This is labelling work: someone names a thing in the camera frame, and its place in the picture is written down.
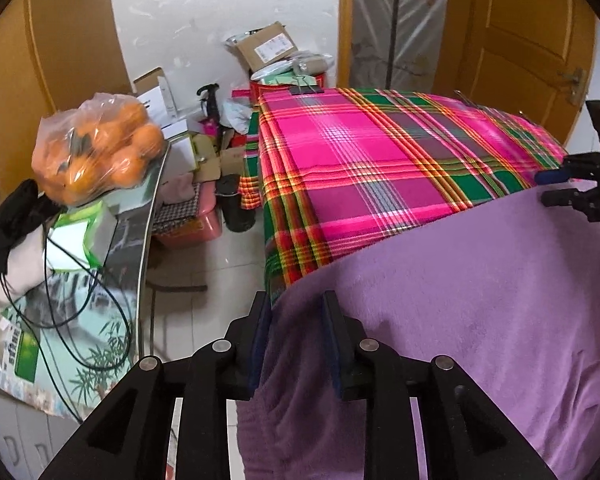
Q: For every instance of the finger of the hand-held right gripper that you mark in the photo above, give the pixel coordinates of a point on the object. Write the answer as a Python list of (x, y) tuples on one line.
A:
[(562, 198), (555, 176)]

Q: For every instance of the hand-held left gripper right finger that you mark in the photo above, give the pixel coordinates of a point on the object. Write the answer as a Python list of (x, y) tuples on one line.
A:
[(332, 350)]

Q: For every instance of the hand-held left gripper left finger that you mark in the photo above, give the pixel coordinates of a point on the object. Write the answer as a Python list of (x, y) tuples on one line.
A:
[(260, 340)]

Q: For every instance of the purple fleece pants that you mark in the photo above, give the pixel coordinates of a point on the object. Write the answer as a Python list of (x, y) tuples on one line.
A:
[(455, 310)]

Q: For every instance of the pink plastic bin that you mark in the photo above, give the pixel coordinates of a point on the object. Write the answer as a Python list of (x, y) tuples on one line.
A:
[(195, 225)]

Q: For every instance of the black bucket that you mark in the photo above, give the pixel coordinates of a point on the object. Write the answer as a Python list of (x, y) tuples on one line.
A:
[(232, 210)]

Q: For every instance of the wooden door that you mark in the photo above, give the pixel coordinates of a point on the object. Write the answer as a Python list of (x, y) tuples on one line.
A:
[(520, 35)]

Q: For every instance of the glass-topped side table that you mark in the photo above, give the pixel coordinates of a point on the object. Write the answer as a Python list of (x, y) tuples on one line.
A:
[(125, 260)]

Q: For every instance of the pink green plaid bed sheet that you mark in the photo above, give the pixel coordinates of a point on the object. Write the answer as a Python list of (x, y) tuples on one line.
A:
[(370, 160)]

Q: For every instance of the green tissue box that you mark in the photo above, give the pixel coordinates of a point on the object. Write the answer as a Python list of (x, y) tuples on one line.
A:
[(85, 240)]

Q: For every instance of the clear plastic curtain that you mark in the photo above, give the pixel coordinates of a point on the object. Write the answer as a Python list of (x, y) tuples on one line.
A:
[(400, 20)]

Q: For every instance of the green medicine box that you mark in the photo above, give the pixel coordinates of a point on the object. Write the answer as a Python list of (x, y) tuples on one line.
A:
[(20, 355)]

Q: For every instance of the plastic bag of oranges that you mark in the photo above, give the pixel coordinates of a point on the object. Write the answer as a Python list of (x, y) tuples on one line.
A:
[(100, 150)]

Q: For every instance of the black binder clip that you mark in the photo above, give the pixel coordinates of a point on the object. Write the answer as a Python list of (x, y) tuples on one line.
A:
[(305, 87)]

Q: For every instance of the white box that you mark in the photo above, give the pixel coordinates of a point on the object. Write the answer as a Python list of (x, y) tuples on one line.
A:
[(157, 97)]

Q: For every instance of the grey drawer cabinet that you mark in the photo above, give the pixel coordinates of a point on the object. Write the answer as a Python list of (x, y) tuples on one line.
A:
[(10, 445)]

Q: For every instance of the black cloth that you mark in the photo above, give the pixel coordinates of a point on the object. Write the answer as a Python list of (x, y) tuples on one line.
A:
[(10, 220)]

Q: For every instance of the brown cardboard box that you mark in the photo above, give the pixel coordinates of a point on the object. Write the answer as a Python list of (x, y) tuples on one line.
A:
[(265, 47)]

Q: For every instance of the wooden wardrobe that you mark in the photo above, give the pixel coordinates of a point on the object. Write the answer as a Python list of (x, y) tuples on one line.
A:
[(70, 35)]

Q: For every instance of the wooden door frame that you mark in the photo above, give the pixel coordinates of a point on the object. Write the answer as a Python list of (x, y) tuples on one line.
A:
[(345, 20)]

